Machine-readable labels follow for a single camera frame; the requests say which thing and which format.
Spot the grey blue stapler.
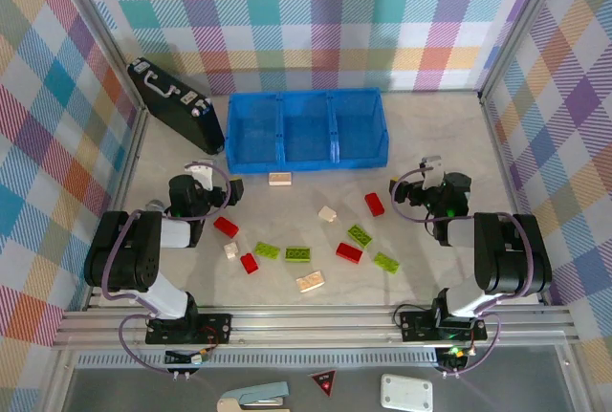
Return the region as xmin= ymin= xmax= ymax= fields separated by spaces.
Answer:
xmin=217 ymin=380 xmax=291 ymax=412

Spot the large cream lego brick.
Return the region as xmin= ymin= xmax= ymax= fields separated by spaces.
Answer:
xmin=295 ymin=270 xmax=327 ymax=294

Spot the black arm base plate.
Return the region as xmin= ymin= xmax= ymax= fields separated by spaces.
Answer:
xmin=399 ymin=309 xmax=488 ymax=342
xmin=145 ymin=312 xmax=233 ymax=345

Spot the aluminium mounting rail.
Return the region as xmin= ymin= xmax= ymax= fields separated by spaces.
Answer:
xmin=52 ymin=305 xmax=580 ymax=352

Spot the purple cable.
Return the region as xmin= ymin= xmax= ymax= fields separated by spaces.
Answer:
xmin=390 ymin=166 xmax=551 ymax=378
xmin=98 ymin=163 xmax=235 ymax=378

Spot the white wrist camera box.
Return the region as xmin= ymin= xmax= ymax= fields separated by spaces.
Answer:
xmin=185 ymin=159 xmax=215 ymax=192
xmin=419 ymin=155 xmax=445 ymax=191

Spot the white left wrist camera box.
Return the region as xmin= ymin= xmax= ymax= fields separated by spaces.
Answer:
xmin=185 ymin=159 xmax=215 ymax=192

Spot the blue three-compartment bin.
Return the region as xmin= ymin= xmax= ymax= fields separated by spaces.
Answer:
xmin=226 ymin=88 xmax=392 ymax=175

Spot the aluminium frame post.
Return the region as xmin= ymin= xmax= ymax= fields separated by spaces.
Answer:
xmin=55 ymin=0 xmax=147 ymax=115
xmin=477 ymin=0 xmax=573 ymax=102

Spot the black carrying case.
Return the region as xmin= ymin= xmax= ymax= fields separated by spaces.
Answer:
xmin=126 ymin=56 xmax=226 ymax=156

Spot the red triangular button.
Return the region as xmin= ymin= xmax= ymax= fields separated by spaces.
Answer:
xmin=308 ymin=369 xmax=338 ymax=397

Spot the white rectangular plate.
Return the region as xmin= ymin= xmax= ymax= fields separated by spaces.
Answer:
xmin=380 ymin=373 xmax=434 ymax=411

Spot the grey slotted cable duct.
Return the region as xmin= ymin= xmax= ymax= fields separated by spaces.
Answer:
xmin=76 ymin=353 xmax=439 ymax=368

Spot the small connector board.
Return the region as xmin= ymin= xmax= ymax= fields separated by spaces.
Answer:
xmin=437 ymin=344 xmax=473 ymax=370
xmin=164 ymin=347 xmax=211 ymax=366

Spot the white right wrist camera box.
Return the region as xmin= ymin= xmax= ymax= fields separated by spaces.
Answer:
xmin=419 ymin=155 xmax=445 ymax=191

